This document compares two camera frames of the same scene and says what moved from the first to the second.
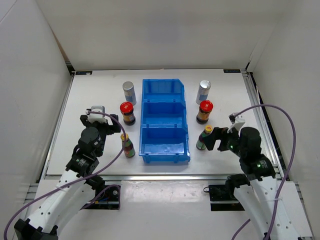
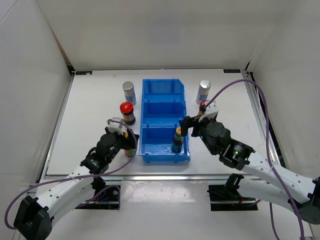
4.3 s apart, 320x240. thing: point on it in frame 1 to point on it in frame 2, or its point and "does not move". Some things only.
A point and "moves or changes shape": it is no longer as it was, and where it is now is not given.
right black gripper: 218,133 to 188,122
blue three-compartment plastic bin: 164,138 does not move
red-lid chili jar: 126,109 does not move
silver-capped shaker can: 204,87 does not move
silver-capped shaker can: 129,92 does not move
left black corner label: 83,72 does not move
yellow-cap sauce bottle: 200,144 moves or changes shape
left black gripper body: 104,128 to 121,142
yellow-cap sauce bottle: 129,149 does not move
